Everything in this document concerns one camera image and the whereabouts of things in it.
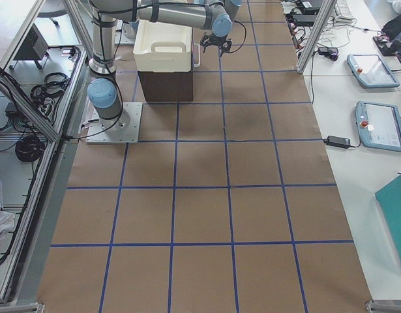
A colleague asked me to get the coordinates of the dark brown wooden cabinet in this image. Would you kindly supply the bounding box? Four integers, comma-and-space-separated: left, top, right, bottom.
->
138, 70, 194, 102

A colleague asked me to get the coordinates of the light wooden drawer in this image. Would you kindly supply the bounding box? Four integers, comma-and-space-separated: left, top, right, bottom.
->
193, 42, 201, 68

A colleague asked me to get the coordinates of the cream plastic tray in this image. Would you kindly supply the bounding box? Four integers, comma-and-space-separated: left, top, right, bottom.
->
133, 20, 192, 72

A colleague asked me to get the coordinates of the teal box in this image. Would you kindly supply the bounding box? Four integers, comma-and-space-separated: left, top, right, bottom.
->
376, 174, 401, 264

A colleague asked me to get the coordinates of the teach pendant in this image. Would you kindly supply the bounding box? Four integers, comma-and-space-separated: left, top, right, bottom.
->
355, 101, 401, 152
346, 54, 400, 89

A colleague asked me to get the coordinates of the far teach pendant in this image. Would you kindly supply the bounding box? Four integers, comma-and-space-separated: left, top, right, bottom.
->
346, 54, 400, 89

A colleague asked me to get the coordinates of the grey metal box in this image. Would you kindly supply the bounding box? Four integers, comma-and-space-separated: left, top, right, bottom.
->
9, 24, 49, 70

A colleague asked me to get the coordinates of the near teach pendant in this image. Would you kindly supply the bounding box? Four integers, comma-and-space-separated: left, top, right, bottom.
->
355, 101, 401, 152

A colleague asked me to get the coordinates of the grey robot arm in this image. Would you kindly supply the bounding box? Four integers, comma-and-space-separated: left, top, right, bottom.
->
87, 1, 241, 132

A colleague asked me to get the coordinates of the aluminium frame post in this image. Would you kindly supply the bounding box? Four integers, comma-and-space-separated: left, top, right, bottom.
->
295, 0, 336, 74

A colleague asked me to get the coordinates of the black power adapter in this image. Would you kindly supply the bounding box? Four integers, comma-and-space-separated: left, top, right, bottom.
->
323, 136, 351, 149

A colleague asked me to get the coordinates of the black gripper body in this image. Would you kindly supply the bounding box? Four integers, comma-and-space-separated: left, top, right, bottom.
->
200, 33, 232, 56

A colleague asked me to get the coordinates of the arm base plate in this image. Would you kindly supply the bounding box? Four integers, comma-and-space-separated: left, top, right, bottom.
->
85, 102, 143, 144

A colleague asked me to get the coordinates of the brown gridded table mat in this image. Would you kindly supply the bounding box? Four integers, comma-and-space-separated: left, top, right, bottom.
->
37, 1, 370, 312

